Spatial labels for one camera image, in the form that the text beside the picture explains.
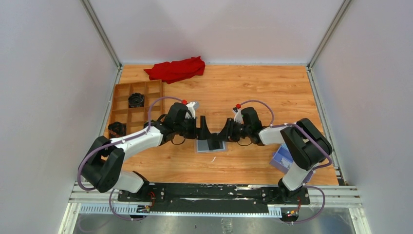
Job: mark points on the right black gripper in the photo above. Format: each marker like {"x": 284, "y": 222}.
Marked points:
{"x": 228, "y": 134}

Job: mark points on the red cloth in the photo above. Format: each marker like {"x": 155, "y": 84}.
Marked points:
{"x": 171, "y": 72}

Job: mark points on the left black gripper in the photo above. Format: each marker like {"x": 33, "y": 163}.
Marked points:
{"x": 202, "y": 132}

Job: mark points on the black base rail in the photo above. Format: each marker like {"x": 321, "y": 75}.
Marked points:
{"x": 214, "y": 198}

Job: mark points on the black round part lower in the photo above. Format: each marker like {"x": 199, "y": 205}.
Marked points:
{"x": 117, "y": 129}

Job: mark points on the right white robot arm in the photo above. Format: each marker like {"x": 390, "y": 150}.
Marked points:
{"x": 308, "y": 147}

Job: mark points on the dark grey credit card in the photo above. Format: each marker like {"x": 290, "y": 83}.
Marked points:
{"x": 214, "y": 143}

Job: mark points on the aluminium frame rail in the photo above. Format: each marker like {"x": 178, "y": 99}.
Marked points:
{"x": 83, "y": 203}

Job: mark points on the black round part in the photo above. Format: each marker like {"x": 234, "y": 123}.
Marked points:
{"x": 117, "y": 129}
{"x": 136, "y": 100}

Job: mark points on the blue plastic box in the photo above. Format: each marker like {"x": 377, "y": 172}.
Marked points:
{"x": 282, "y": 159}

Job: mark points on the black round part upper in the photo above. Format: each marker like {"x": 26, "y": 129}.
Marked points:
{"x": 136, "y": 100}

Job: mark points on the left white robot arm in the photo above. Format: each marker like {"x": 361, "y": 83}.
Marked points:
{"x": 102, "y": 166}

